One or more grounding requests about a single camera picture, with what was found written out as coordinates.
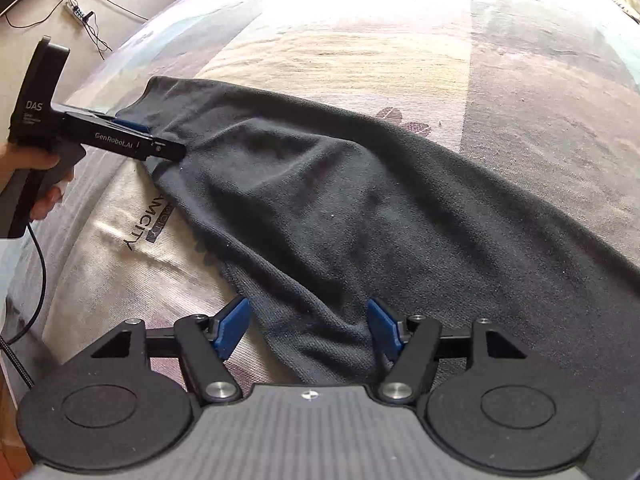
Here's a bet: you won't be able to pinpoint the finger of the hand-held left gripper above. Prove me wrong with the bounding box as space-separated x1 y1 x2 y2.
65 104 152 136
142 132 188 163

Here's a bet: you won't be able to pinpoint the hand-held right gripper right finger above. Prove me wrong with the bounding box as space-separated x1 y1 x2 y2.
366 298 528 403

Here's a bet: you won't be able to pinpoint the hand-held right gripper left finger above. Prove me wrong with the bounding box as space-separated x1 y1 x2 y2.
92 297 252 406

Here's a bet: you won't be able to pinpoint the dark grey pants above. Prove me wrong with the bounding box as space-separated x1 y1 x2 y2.
117 76 640 480

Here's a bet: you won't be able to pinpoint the person's left hand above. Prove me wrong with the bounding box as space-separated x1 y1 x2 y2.
0 142 75 221

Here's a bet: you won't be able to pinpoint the white power strip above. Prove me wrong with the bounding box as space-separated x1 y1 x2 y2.
65 2 96 23

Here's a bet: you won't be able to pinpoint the bed with patchwork sheet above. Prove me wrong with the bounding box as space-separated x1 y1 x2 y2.
0 0 640 480

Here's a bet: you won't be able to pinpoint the black wall cables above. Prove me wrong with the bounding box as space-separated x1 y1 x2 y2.
5 0 151 61

